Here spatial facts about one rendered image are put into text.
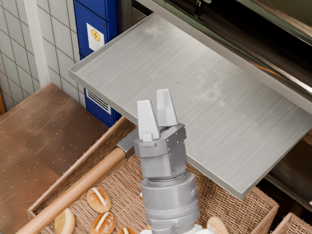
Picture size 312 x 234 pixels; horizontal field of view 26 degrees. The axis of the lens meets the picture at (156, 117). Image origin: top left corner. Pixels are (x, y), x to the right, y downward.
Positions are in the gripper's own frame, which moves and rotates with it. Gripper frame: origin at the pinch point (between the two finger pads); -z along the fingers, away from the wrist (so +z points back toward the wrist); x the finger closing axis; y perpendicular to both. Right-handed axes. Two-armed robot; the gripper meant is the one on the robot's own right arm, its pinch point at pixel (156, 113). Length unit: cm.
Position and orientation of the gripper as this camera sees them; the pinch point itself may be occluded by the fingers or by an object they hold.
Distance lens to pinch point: 106.6
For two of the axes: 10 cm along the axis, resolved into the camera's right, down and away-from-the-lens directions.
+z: 1.6, 9.7, 1.9
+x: -3.6, 2.3, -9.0
